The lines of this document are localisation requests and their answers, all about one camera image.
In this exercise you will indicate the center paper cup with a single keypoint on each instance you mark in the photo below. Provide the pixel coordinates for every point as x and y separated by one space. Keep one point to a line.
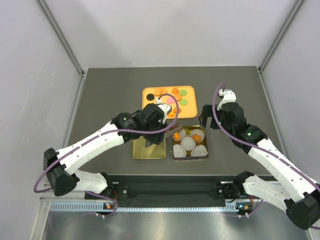
188 143

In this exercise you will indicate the bottom right paper cup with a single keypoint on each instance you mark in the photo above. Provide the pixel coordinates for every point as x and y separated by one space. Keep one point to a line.
199 151

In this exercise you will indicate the green cookie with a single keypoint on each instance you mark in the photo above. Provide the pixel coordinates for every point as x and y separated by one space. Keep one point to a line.
183 102
183 92

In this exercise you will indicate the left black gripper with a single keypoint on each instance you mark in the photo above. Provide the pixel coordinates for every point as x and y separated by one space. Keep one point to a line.
157 139

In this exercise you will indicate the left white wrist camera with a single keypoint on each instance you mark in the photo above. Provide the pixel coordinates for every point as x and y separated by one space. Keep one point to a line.
166 108

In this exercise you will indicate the round biscuit top left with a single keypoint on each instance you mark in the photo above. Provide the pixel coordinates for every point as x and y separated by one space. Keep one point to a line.
157 91

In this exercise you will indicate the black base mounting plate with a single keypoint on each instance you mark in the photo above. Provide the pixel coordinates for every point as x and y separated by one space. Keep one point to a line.
174 190

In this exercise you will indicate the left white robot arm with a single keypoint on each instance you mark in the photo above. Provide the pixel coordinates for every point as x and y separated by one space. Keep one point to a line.
64 174

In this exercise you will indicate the orange swirl cookie upper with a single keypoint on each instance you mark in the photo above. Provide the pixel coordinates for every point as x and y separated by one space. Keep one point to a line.
174 91

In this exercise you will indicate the gold tin lid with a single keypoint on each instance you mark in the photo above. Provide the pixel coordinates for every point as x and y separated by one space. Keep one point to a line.
153 152

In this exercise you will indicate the metal tongs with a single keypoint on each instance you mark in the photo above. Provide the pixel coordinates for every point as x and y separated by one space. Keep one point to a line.
172 131

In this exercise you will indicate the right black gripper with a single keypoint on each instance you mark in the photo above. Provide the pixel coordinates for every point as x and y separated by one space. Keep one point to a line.
208 112

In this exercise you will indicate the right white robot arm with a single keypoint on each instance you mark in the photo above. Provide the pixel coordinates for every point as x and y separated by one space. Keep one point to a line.
298 195

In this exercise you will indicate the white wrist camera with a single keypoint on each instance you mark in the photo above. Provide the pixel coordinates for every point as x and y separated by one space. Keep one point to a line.
166 108
226 96

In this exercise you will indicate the pink cookie upper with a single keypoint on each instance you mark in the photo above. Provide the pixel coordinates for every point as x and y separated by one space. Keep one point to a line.
170 100

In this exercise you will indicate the chocolate chip cookie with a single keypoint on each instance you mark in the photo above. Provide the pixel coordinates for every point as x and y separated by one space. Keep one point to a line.
197 138

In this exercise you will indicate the gold cookie tin box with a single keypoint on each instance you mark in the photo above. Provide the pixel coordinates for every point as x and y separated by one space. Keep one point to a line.
189 157

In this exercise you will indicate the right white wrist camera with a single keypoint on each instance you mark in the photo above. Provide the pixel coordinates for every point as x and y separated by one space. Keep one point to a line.
226 96

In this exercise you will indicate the orange shell cookie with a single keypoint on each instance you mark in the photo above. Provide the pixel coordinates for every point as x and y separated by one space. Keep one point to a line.
178 97

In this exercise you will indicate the bottom left paper cup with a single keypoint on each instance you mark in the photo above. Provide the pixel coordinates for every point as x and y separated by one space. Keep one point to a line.
179 151

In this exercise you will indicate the black sandwich cookie top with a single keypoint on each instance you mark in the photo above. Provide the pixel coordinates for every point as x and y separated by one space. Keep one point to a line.
150 97

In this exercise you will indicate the green cookie lower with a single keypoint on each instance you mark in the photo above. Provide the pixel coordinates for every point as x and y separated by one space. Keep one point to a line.
183 102

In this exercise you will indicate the top right paper cup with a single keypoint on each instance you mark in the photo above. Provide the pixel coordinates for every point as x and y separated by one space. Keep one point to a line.
197 132

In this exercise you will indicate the orange plastic tray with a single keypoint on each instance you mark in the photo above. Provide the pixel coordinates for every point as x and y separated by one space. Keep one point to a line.
187 111

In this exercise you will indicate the green cookie upper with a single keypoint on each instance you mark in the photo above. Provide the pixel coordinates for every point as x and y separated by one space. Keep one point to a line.
183 92

